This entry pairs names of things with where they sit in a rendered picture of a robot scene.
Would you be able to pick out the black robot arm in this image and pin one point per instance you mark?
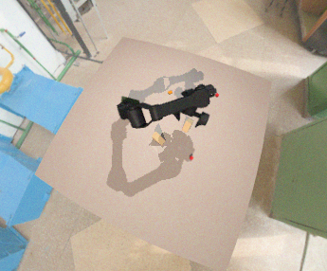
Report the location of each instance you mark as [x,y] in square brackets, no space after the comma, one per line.
[196,98]

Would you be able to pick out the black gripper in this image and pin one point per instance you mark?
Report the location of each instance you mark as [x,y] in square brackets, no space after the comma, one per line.
[202,117]

